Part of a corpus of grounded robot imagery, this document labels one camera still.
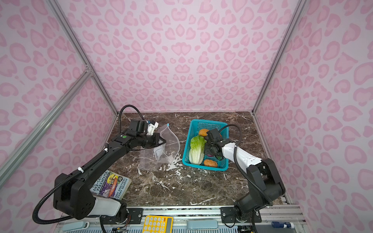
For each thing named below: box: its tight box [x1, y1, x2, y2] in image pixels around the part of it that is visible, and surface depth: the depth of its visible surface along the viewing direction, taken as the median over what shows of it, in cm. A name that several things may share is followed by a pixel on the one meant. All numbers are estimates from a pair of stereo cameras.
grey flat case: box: [186, 219, 219, 230], surface depth 69 cm
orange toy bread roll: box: [198, 128, 210, 137], surface depth 102 cm
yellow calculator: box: [142, 215, 174, 233], surface depth 71 cm
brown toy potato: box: [203, 159, 218, 168], surface depth 88 cm
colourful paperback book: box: [90, 169, 132, 200], surface depth 83 cm
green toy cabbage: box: [188, 135, 207, 166], surface depth 90 cm
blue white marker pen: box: [271, 221, 295, 229], surface depth 71 cm
